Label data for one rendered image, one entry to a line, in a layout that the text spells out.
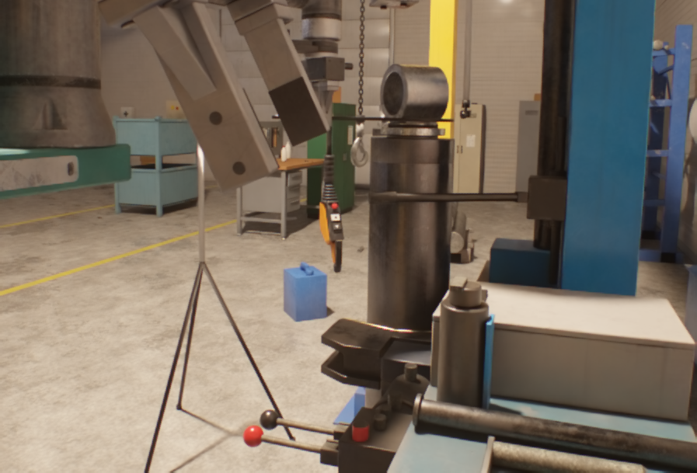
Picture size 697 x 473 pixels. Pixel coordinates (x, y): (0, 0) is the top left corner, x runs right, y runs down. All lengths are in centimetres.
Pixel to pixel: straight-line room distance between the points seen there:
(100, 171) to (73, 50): 18
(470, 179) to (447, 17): 778
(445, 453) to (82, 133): 68
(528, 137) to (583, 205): 1020
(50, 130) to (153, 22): 66
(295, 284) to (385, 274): 299
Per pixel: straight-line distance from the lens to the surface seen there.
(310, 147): 885
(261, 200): 757
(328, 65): 130
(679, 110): 715
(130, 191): 952
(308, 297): 450
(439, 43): 407
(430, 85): 145
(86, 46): 96
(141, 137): 933
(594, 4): 139
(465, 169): 1165
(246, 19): 40
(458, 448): 90
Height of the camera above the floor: 151
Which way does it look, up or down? 6 degrees down
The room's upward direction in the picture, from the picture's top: 1 degrees clockwise
